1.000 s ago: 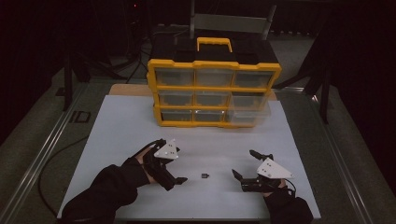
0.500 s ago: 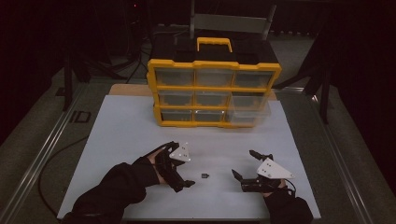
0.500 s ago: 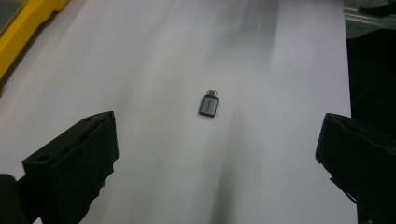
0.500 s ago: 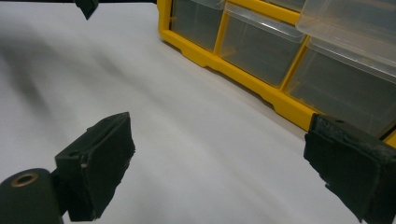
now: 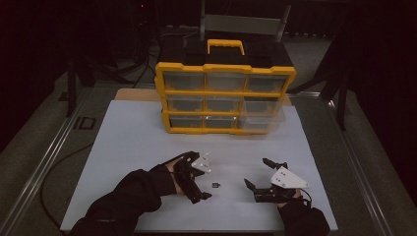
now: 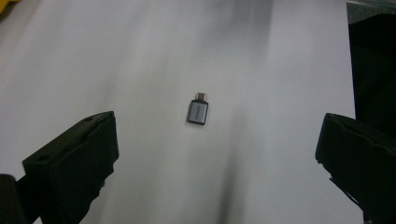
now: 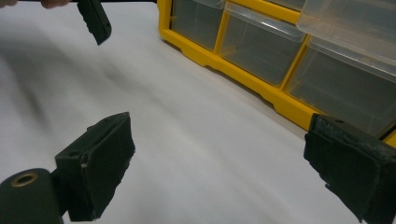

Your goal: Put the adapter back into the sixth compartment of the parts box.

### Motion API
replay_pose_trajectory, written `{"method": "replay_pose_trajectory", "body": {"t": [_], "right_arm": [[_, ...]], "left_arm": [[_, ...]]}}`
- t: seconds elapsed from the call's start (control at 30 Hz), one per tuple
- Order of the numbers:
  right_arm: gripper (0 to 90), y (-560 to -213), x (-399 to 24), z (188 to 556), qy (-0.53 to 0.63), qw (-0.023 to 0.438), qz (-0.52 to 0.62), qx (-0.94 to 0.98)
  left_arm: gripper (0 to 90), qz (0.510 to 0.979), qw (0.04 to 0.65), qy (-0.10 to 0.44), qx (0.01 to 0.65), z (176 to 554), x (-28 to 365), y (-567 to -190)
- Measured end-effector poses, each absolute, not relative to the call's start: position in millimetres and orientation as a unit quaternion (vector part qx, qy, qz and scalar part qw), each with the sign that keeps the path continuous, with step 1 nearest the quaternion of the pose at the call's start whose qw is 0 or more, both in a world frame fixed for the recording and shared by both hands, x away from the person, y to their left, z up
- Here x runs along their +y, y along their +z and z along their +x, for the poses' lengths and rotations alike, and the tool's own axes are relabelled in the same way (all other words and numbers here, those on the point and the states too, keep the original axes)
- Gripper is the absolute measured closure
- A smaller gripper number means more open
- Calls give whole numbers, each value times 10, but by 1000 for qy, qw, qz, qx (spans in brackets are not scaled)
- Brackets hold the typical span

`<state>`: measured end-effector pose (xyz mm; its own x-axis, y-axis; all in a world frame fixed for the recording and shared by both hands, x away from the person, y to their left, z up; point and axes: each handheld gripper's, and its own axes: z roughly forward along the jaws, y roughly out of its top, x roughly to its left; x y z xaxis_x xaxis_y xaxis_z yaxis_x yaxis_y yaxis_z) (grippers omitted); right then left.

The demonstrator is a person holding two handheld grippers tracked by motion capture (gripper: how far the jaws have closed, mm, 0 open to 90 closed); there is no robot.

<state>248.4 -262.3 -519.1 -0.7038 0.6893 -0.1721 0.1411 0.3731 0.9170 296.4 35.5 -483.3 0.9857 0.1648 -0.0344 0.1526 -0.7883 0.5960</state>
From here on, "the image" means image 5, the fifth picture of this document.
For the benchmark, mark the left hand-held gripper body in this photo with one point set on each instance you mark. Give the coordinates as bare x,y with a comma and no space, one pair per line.
200,165

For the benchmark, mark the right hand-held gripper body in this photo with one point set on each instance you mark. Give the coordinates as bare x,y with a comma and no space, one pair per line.
286,178

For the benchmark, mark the small black part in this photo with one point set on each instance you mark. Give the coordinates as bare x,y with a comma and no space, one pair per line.
215,185

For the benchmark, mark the clear plastic drawer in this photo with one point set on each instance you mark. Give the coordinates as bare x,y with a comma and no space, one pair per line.
262,113

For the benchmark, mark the yellow and black organizer cabinet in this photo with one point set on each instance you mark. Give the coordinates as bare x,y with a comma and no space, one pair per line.
226,93

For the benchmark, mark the person's right hand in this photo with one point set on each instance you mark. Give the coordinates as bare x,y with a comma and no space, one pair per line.
282,205

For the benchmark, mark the person's left hand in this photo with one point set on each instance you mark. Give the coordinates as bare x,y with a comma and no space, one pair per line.
177,187

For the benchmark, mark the rows of clear drawers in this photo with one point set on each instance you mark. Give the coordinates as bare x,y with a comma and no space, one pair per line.
183,81

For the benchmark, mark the black stand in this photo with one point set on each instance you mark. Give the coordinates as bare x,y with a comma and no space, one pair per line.
342,105

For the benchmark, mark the black stand leg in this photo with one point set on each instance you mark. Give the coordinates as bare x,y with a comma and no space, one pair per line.
71,88

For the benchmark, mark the grey metal stand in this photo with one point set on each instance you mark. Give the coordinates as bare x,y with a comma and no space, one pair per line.
242,23

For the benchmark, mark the metal floor rail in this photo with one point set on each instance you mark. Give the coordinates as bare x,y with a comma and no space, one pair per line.
352,154
49,157

